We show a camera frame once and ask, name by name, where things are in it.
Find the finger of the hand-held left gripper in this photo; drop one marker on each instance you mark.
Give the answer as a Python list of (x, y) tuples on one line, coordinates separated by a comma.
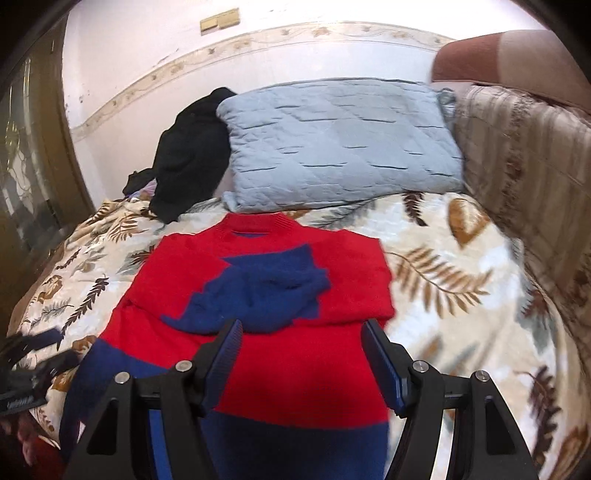
[(32, 342), (55, 362)]

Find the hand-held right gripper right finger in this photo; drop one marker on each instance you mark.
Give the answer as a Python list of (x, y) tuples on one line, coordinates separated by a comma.
[(382, 369)]

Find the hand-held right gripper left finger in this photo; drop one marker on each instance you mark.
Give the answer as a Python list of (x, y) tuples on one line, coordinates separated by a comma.
[(225, 364)]

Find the red and blue sweater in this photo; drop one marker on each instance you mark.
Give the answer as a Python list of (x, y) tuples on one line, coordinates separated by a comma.
[(277, 277)]

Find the leaf print blanket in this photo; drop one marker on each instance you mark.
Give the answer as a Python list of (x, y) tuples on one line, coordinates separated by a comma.
[(461, 286)]

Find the purple cloth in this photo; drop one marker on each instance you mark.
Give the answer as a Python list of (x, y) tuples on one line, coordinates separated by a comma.
[(147, 188)]

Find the wooden framed glass door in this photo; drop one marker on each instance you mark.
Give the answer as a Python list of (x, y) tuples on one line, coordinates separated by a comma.
[(32, 147)]

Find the black garment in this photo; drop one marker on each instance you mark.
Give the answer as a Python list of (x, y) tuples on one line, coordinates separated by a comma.
[(189, 157)]

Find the light blue quilted pillow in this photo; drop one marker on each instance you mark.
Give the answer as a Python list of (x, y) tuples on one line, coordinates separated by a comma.
[(337, 143)]

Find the beige striped floral blanket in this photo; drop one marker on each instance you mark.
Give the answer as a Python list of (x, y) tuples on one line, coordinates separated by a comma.
[(531, 175)]

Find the brown upholstered headboard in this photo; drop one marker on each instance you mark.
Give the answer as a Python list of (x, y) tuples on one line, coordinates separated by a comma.
[(503, 60)]

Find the brass wall switch plate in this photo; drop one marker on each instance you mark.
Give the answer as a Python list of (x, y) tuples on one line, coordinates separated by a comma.
[(219, 20)]

